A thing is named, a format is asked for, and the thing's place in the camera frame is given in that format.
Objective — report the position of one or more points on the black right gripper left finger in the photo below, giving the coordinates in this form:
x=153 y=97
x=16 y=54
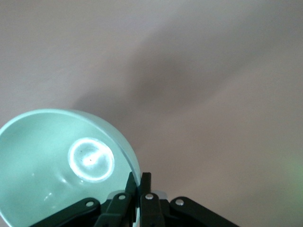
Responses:
x=113 y=212

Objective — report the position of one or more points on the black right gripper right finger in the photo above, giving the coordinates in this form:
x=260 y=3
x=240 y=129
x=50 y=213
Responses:
x=151 y=212

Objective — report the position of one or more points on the light green bowl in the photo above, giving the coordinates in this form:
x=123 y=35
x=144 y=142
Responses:
x=35 y=153

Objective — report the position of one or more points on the brown table cloth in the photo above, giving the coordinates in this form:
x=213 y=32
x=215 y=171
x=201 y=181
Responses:
x=189 y=71

